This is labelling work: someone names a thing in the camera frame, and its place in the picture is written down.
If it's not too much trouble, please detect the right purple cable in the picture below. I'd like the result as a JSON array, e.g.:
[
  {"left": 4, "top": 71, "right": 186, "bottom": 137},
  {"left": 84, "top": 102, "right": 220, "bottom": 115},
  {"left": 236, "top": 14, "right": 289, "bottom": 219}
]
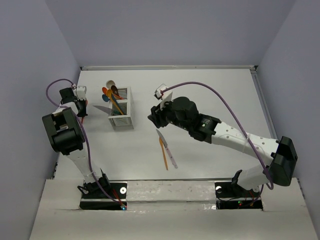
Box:
[{"left": 161, "top": 81, "right": 275, "bottom": 208}]

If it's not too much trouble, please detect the purple cable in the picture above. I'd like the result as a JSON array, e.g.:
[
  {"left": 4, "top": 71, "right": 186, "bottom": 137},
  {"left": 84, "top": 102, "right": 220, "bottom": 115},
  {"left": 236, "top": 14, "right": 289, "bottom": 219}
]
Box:
[
  {"left": 46, "top": 78, "right": 127, "bottom": 210},
  {"left": 161, "top": 81, "right": 275, "bottom": 208}
]

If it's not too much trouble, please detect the aluminium rail right edge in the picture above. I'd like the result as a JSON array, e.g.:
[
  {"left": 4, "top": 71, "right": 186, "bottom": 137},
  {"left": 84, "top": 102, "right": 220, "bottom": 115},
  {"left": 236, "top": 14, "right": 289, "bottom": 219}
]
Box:
[{"left": 249, "top": 65, "right": 293, "bottom": 178}]

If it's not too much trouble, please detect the steel knife green handle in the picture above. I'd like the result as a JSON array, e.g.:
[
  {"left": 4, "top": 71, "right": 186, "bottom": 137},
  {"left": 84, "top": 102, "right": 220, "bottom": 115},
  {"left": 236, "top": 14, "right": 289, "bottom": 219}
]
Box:
[{"left": 93, "top": 105, "right": 113, "bottom": 115}]

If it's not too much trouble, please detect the aluminium rail edge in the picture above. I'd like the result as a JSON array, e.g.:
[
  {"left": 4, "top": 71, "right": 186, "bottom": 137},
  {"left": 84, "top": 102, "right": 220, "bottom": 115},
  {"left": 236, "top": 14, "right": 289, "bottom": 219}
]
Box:
[
  {"left": 249, "top": 65, "right": 293, "bottom": 178},
  {"left": 80, "top": 65, "right": 256, "bottom": 71}
]

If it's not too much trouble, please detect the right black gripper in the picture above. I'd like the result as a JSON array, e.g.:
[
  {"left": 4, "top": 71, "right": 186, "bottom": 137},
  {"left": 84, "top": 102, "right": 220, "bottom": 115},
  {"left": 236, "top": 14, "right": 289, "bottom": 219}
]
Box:
[{"left": 147, "top": 96, "right": 191, "bottom": 132}]

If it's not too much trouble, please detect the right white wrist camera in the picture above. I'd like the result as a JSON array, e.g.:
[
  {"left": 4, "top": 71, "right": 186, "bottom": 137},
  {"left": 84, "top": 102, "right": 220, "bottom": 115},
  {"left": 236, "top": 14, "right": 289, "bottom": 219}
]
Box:
[{"left": 154, "top": 84, "right": 173, "bottom": 110}]

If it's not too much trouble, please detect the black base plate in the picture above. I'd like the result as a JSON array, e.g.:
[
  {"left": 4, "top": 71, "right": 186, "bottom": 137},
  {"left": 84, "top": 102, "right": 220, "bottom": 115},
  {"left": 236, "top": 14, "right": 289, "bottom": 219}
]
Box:
[
  {"left": 77, "top": 181, "right": 128, "bottom": 211},
  {"left": 214, "top": 181, "right": 263, "bottom": 210}
]

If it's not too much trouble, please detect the white two-compartment utensil caddy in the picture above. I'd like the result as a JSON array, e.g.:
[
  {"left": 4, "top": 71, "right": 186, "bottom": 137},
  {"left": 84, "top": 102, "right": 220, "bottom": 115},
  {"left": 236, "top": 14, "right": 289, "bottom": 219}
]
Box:
[{"left": 108, "top": 86, "right": 135, "bottom": 130}]

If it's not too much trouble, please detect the white foam front board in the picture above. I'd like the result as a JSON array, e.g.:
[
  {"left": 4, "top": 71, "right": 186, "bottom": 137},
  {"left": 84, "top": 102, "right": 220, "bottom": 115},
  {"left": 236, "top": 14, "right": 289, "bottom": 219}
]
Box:
[{"left": 30, "top": 180, "right": 317, "bottom": 240}]

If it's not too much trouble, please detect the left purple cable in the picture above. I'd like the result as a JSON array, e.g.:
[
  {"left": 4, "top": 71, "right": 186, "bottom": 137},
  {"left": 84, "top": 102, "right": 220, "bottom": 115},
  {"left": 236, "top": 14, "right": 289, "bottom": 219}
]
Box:
[{"left": 46, "top": 78, "right": 127, "bottom": 210}]

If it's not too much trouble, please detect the dark brown wooden spoon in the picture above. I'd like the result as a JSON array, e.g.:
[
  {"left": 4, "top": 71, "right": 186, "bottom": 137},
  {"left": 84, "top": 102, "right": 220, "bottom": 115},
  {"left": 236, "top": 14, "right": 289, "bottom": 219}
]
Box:
[{"left": 110, "top": 85, "right": 123, "bottom": 100}]

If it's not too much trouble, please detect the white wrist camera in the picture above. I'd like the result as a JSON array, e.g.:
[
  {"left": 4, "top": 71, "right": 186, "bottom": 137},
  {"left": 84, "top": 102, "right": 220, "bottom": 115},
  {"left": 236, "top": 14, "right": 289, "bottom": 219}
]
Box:
[
  {"left": 74, "top": 86, "right": 87, "bottom": 101},
  {"left": 154, "top": 84, "right": 173, "bottom": 110}
]

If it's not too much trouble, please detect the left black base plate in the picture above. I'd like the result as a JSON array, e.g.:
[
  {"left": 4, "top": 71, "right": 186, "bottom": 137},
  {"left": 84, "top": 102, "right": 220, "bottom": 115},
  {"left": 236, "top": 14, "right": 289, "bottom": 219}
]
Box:
[{"left": 77, "top": 181, "right": 128, "bottom": 211}]

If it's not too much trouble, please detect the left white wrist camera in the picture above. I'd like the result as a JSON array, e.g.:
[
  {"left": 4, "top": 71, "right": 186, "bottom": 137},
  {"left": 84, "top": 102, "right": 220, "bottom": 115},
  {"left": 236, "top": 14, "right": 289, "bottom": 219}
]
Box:
[{"left": 74, "top": 86, "right": 87, "bottom": 101}]

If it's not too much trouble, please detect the steel knife pink handle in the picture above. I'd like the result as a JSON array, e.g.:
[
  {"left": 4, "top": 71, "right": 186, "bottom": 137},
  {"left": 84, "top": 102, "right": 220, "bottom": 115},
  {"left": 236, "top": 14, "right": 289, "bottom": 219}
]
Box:
[{"left": 156, "top": 129, "right": 178, "bottom": 169}]

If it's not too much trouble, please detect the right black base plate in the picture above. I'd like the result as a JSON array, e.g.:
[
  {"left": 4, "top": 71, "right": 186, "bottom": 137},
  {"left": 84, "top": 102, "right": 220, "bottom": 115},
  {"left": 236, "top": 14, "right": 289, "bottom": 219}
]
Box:
[{"left": 214, "top": 181, "right": 263, "bottom": 210}]

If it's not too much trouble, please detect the aluminium rail back edge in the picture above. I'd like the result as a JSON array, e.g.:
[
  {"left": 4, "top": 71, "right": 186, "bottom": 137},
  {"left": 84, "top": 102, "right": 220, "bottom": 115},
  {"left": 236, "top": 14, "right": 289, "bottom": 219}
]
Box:
[{"left": 80, "top": 65, "right": 256, "bottom": 71}]

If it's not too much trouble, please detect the red-orange plastic spoon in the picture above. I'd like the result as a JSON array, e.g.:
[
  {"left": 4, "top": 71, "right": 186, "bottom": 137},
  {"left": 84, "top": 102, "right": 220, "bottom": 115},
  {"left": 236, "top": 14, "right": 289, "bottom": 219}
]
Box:
[{"left": 102, "top": 87, "right": 109, "bottom": 95}]

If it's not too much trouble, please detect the orange plastic knife front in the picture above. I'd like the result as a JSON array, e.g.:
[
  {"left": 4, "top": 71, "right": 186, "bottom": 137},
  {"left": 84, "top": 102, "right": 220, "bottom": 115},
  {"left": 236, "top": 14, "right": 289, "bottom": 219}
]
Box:
[{"left": 159, "top": 137, "right": 169, "bottom": 171}]

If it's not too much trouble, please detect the red-orange plastic knife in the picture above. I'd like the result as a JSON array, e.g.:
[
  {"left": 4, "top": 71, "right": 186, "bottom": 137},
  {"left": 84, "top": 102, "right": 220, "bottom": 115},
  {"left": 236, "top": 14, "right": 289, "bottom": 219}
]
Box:
[{"left": 81, "top": 99, "right": 88, "bottom": 124}]

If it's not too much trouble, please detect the blue plastic spoon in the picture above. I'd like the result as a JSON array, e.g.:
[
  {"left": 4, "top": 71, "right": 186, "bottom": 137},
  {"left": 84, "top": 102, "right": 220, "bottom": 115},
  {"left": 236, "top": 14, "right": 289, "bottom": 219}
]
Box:
[{"left": 101, "top": 94, "right": 111, "bottom": 103}]

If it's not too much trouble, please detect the beige wooden spoon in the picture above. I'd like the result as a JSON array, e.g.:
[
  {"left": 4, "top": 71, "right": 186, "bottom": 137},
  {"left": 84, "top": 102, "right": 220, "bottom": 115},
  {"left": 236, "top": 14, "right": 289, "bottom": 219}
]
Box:
[{"left": 105, "top": 80, "right": 116, "bottom": 89}]

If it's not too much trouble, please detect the orange plastic knife long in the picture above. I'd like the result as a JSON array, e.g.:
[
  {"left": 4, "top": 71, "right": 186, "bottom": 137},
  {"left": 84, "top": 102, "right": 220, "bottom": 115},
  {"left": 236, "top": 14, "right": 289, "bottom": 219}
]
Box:
[{"left": 110, "top": 99, "right": 124, "bottom": 115}]

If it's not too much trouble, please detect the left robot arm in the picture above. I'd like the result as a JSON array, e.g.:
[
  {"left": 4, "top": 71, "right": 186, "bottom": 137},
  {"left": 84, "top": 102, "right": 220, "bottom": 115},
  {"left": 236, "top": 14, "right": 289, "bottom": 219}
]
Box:
[{"left": 42, "top": 85, "right": 112, "bottom": 198}]

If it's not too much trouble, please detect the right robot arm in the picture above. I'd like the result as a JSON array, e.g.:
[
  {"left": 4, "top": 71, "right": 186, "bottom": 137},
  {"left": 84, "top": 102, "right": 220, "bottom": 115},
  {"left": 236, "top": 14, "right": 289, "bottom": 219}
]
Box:
[{"left": 147, "top": 96, "right": 298, "bottom": 196}]

